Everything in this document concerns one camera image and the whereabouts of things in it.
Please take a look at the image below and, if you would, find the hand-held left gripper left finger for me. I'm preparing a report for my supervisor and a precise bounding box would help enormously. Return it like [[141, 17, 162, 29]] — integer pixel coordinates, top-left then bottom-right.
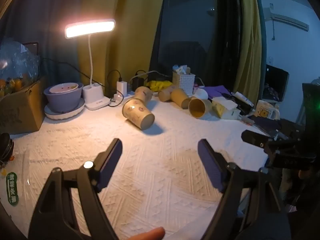
[[29, 138, 123, 240]]

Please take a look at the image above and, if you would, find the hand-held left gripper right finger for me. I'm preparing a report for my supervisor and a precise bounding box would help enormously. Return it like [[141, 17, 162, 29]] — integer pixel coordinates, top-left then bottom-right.
[[197, 139, 292, 240]]

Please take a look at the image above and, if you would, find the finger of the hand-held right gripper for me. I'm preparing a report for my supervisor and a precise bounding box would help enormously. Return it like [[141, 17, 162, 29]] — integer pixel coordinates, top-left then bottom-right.
[[241, 130, 273, 153]]

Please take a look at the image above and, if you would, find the floral paper cup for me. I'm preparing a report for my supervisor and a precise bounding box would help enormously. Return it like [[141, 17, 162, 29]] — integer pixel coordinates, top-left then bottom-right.
[[122, 98, 155, 131]]

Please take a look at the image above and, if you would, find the paper cup yellow inside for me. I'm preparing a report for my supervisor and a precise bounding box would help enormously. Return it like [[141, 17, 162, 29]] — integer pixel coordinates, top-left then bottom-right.
[[188, 97, 213, 119]]

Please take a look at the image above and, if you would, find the tan paper cup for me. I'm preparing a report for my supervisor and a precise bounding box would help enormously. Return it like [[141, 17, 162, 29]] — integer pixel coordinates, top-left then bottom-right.
[[134, 86, 153, 103]]

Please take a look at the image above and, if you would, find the small brown paper cup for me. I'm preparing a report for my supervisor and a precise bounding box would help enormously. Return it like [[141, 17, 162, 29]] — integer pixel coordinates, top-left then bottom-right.
[[158, 86, 176, 103]]

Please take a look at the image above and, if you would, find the bear print mug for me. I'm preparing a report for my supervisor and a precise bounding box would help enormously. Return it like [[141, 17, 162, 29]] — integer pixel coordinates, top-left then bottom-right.
[[254, 100, 280, 121]]

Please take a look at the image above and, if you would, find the white tube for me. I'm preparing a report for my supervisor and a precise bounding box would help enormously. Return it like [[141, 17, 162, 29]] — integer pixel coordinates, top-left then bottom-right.
[[231, 91, 255, 107]]

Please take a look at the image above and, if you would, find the white textured tablecloth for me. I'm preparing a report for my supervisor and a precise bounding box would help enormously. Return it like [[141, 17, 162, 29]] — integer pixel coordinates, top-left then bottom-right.
[[0, 94, 275, 240]]

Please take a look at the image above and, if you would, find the yellow white tissue box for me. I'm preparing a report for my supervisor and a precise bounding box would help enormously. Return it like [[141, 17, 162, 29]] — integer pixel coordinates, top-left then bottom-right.
[[212, 97, 241, 120]]

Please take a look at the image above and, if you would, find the dark monitor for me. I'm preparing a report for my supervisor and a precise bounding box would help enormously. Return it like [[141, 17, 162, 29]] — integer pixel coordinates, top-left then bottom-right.
[[262, 64, 290, 102]]

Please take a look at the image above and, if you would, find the purple cloth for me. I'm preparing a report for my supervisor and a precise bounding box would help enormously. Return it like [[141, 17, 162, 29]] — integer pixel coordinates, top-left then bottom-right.
[[204, 85, 233, 100]]

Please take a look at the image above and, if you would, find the white power strip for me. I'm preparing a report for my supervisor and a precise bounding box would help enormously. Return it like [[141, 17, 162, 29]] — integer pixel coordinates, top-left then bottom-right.
[[110, 91, 136, 103]]

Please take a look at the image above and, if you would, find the white desk lamp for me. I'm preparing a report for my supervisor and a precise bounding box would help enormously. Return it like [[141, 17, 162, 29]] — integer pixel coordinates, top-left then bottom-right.
[[64, 19, 117, 111]]

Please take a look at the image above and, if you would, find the white rimmed plate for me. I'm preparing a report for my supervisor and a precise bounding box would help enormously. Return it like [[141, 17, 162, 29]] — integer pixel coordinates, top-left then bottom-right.
[[44, 97, 86, 120]]

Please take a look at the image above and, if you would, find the white bowl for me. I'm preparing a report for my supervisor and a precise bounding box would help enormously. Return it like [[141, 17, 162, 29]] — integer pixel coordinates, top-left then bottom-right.
[[194, 88, 209, 101]]

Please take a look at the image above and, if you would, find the white charger block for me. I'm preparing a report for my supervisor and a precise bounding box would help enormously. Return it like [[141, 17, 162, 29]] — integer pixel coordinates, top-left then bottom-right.
[[116, 81, 128, 96]]

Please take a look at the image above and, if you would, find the purple bowl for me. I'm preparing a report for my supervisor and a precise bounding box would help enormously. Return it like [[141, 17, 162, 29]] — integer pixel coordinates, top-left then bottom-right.
[[44, 82, 84, 113]]

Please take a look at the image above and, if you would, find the black power adapter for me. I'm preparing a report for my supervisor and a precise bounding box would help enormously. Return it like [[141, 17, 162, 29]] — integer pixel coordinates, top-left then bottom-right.
[[132, 77, 145, 89]]

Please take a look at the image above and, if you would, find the white woven basket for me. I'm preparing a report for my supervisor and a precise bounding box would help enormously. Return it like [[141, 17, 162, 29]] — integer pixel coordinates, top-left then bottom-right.
[[172, 71, 196, 96]]

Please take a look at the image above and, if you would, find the white plate with food scraps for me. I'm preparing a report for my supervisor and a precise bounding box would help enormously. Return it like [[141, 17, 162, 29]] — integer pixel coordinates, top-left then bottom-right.
[[49, 82, 80, 94]]

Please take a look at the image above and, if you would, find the yellow cloth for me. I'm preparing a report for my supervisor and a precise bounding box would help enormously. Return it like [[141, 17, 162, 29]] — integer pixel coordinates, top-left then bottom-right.
[[146, 80, 173, 92]]

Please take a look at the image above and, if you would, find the clear bag with green label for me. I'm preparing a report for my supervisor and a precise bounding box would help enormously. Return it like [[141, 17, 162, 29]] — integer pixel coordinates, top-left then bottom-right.
[[0, 152, 33, 222]]

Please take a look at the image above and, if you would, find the cardboard box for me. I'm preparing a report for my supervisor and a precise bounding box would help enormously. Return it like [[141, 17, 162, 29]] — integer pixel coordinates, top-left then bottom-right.
[[0, 77, 47, 136]]

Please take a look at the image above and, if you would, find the black round lid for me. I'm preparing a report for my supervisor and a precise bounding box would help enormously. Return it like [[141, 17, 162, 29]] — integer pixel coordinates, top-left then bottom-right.
[[0, 133, 15, 161]]

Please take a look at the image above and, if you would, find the white air conditioner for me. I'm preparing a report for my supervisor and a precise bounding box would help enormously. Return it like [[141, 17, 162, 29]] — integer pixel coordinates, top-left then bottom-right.
[[264, 3, 309, 32]]

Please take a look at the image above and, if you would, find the yellow curtain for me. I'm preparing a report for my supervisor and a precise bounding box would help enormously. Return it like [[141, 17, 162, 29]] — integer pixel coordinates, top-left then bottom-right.
[[76, 0, 266, 103]]

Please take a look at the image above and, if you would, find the clear plastic bag of fruit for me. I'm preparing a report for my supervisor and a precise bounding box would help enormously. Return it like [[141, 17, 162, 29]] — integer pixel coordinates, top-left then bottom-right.
[[0, 38, 41, 96]]

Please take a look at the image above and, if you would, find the dark tablet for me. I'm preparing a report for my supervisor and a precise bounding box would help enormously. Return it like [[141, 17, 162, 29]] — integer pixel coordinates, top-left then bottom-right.
[[22, 42, 39, 56]]

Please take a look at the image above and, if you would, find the black cable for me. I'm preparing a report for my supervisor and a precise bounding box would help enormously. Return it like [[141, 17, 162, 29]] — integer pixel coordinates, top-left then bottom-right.
[[40, 57, 104, 85]]

